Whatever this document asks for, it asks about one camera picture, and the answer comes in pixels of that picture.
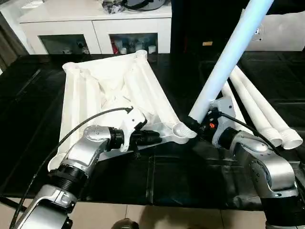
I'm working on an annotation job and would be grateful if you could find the white plastic table top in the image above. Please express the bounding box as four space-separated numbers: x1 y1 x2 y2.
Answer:
48 50 198 172

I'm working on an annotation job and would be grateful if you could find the white plastic table leg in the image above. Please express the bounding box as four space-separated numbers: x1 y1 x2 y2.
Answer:
229 66 283 148
188 0 275 137
220 81 254 135
236 64 304 150

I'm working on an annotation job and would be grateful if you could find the black work mat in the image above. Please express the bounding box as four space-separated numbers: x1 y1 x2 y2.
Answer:
0 52 305 210

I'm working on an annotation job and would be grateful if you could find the cluster of small bottles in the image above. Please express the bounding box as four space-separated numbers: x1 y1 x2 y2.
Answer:
111 34 159 54

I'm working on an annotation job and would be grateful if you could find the black cabinet with yellow label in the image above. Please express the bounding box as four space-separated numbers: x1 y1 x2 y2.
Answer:
172 0 246 54

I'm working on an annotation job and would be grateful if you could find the white cushion with badge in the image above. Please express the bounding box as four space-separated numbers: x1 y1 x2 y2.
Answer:
238 9 305 52

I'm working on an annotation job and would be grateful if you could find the grey bag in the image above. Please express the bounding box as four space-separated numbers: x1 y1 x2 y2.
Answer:
123 0 167 11

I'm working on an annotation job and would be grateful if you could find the white cabinet with glass doors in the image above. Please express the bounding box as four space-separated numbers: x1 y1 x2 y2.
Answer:
19 0 173 56

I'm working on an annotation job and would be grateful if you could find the grey brown curtain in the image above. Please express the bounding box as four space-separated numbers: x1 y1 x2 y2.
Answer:
0 10 27 72

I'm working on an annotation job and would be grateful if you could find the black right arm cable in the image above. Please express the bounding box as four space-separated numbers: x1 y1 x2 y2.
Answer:
217 112 254 138

